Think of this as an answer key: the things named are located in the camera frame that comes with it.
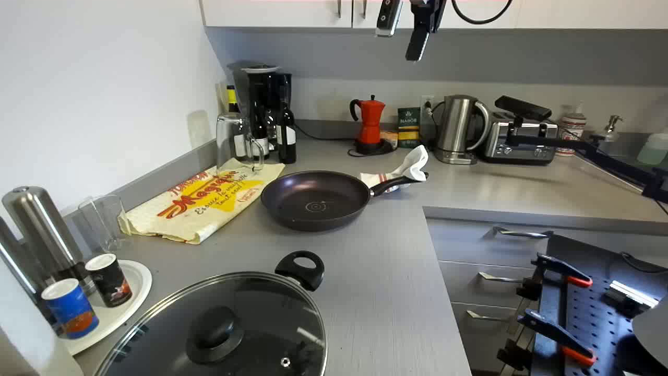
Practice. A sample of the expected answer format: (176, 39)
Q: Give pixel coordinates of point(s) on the pale green dish soap bottle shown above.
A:
(657, 149)

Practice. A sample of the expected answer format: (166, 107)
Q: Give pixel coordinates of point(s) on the glass pot lid black knob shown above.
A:
(252, 327)

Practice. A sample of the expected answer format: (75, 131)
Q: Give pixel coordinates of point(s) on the stainless steel electric kettle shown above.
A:
(455, 129)

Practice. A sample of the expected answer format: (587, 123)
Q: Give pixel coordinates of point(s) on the dark brown bowl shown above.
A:
(314, 200)

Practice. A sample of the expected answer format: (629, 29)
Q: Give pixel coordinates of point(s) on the clear drinking glass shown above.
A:
(97, 223)

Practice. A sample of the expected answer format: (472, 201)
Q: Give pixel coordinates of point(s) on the black cooking pot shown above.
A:
(301, 267)

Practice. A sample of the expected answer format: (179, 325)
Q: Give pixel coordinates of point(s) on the black drip coffee machine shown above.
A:
(261, 87)

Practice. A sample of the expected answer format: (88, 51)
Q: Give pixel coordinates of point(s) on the bottle with yellow foil cap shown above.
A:
(234, 105)

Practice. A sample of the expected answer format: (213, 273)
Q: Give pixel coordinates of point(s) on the white cloth with red stripes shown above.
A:
(413, 167)

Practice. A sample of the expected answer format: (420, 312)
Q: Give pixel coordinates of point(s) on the black perforated mounting board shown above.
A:
(597, 313)

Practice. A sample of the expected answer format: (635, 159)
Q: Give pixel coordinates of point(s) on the dark wine bottle white label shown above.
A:
(287, 137)

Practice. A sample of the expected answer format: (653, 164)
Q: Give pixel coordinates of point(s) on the white wall cabinet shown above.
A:
(556, 14)

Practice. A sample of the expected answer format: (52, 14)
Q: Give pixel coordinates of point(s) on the black clamp orange tip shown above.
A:
(560, 273)
(556, 337)

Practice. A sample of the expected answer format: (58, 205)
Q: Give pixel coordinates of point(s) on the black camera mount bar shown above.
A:
(618, 167)

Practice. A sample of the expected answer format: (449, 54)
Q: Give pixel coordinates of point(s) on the red moka pot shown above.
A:
(371, 119)

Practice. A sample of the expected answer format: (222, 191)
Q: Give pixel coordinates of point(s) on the black round trivet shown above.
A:
(374, 149)

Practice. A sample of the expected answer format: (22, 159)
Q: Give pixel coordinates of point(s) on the light grey rounded shade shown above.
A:
(655, 331)

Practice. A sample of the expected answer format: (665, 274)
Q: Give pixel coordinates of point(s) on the silver black toaster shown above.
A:
(520, 139)

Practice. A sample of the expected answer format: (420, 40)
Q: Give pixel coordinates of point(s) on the yellow printed tea towel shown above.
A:
(199, 201)

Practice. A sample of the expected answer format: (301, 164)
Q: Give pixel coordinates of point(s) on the chrome soap dispenser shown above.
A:
(612, 129)

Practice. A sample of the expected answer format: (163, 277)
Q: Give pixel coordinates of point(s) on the red labelled small jar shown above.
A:
(109, 279)

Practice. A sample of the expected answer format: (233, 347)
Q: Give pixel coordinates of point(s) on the green tea box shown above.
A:
(408, 123)

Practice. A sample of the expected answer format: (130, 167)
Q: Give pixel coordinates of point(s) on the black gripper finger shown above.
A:
(420, 35)
(386, 18)

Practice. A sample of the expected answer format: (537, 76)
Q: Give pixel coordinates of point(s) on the blue printed cup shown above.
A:
(72, 310)

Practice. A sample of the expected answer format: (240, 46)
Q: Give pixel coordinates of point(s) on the white round plate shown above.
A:
(133, 294)

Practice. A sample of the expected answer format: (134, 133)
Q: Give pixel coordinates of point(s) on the steel pepper mill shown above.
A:
(42, 223)
(14, 257)

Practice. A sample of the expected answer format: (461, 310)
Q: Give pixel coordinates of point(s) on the clear storage jar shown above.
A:
(573, 123)

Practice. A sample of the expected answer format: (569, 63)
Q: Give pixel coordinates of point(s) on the white paper carton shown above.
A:
(27, 335)

